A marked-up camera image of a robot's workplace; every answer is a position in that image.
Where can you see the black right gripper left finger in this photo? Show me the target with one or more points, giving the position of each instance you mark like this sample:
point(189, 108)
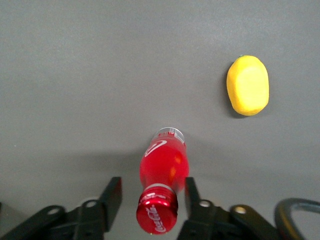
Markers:
point(112, 200)

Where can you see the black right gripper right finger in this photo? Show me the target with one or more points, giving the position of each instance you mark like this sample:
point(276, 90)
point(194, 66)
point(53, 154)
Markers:
point(193, 202)

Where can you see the yellow toy lemon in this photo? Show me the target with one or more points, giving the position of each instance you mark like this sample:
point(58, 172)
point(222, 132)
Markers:
point(248, 86)

